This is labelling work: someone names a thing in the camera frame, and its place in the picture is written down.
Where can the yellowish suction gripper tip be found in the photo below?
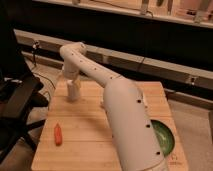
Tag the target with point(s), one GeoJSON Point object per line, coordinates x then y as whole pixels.
{"type": "Point", "coordinates": [75, 83]}

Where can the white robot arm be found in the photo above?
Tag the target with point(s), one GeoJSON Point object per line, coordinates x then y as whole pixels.
{"type": "Point", "coordinates": [133, 134]}

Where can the orange carrot toy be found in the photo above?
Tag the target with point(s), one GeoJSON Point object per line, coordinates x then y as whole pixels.
{"type": "Point", "coordinates": [57, 134]}

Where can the black office chair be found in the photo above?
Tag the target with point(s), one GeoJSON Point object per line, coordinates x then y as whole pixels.
{"type": "Point", "coordinates": [19, 94]}

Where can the green bowl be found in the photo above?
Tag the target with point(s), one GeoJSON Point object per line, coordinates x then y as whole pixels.
{"type": "Point", "coordinates": [165, 137]}

